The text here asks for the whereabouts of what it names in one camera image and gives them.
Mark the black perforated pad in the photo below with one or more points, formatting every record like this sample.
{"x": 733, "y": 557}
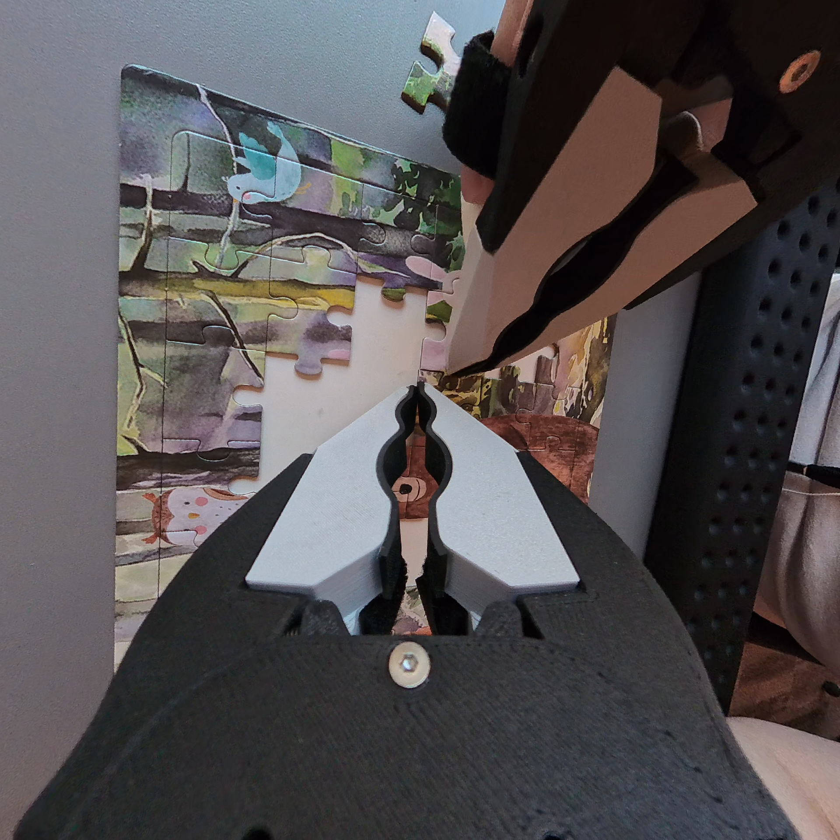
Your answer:
{"x": 722, "y": 459}

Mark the grey desk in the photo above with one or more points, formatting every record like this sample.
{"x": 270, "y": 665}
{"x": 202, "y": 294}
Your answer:
{"x": 59, "y": 328}

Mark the person's right hand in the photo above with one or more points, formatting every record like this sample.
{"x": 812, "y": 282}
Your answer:
{"x": 479, "y": 187}

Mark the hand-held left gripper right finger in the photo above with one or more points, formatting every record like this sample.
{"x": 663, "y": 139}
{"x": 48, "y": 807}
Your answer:
{"x": 505, "y": 525}

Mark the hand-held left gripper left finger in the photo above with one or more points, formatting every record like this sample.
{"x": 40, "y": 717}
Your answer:
{"x": 321, "y": 525}

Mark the green purple pink jigsaw piece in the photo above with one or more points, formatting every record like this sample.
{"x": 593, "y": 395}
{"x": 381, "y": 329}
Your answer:
{"x": 426, "y": 85}

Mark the person's left forearm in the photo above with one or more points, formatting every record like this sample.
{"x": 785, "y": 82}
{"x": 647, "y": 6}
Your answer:
{"x": 794, "y": 781}

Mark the animal jigsaw puzzle board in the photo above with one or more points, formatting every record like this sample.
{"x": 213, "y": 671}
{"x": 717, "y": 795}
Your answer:
{"x": 197, "y": 328}

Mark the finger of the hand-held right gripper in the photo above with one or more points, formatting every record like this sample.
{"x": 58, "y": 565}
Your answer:
{"x": 564, "y": 216}
{"x": 718, "y": 193}

